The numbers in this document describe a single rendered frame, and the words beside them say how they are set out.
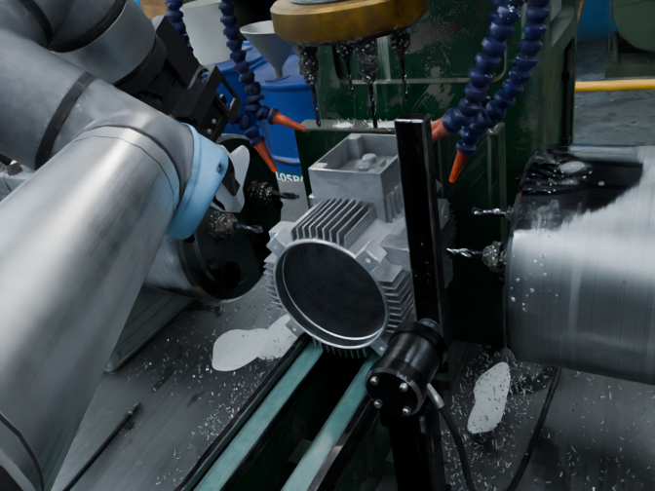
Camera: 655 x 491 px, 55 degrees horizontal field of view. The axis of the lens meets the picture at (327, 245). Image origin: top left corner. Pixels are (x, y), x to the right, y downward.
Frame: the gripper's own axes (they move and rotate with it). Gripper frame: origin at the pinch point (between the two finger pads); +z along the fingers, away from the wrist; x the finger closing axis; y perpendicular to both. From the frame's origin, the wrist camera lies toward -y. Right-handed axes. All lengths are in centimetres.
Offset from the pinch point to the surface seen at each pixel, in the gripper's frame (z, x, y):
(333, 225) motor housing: 9.9, -6.8, 4.8
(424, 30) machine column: 13.5, -7.6, 39.4
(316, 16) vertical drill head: -7.7, -6.7, 19.5
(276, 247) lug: 11.3, 0.6, 1.6
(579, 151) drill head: 9.2, -32.0, 16.0
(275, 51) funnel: 88, 87, 114
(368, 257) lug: 10.4, -12.2, 1.5
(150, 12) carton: 279, 447, 375
